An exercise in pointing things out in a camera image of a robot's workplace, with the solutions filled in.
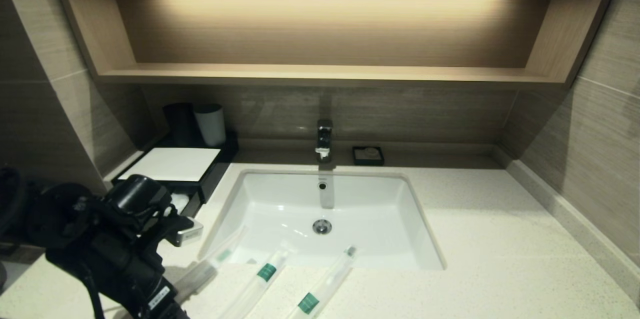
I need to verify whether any chrome faucet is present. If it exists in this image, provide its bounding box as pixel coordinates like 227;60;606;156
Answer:
315;119;335;164

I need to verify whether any white cup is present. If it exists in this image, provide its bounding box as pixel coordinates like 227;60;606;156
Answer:
193;103;228;148

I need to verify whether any clear pack with dark toothbrush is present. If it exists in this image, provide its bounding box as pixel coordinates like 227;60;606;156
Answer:
172;226;248;306

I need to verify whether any black soap dish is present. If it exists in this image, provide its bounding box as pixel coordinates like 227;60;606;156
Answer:
352;146;385;167

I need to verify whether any green-banded pack, grey-bristled toothbrush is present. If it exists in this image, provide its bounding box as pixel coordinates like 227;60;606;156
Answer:
286;245;358;319

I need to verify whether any black cup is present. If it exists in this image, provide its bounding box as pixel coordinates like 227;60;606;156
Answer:
163;102;199;148

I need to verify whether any black cable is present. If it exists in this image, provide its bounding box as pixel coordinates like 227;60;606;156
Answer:
75;259;107;319

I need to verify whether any black amenity box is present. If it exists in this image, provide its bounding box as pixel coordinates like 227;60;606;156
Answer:
112;131;240;205

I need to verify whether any wooden wall shelf niche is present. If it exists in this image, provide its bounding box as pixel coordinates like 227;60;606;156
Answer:
60;0;606;91

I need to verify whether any green-banded pack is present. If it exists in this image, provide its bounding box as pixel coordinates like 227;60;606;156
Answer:
217;241;299;319
286;245;358;319

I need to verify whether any white card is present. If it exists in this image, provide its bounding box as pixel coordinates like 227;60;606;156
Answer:
119;147;222;183

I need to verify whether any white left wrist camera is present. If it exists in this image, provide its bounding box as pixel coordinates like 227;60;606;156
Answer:
167;218;204;248

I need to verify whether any white sink basin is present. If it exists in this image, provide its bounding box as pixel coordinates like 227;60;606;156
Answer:
198;169;446;272

